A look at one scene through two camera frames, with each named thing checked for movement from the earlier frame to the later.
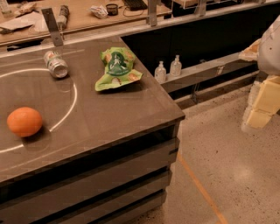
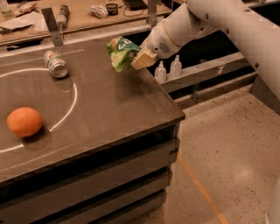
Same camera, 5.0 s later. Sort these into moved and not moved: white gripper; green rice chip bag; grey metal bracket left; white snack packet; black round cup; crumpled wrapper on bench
Moved: green rice chip bag; white gripper
Not moved: crumpled wrapper on bench; grey metal bracket left; black round cup; white snack packet
